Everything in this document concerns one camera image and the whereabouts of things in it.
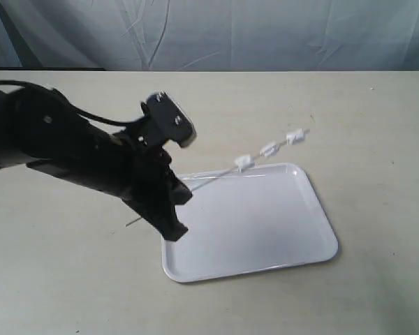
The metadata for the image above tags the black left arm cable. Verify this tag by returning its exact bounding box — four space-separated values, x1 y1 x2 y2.
0 80 144 126

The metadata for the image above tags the thin metal skewer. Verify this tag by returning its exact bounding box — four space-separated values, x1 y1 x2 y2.
124 129 311 228

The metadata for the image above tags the white marshmallow piece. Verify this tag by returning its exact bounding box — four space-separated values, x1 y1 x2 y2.
260 142 282 158
286 128 305 145
235 154 255 173

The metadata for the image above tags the white plastic tray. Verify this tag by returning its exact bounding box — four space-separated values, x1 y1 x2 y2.
161 163 339 283

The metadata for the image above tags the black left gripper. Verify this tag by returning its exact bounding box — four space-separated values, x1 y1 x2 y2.
120 134 193 241

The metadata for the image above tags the white backdrop cloth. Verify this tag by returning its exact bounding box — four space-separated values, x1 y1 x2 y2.
0 1 419 71

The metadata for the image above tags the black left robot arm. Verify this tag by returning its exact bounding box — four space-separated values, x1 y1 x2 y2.
0 80 196 207

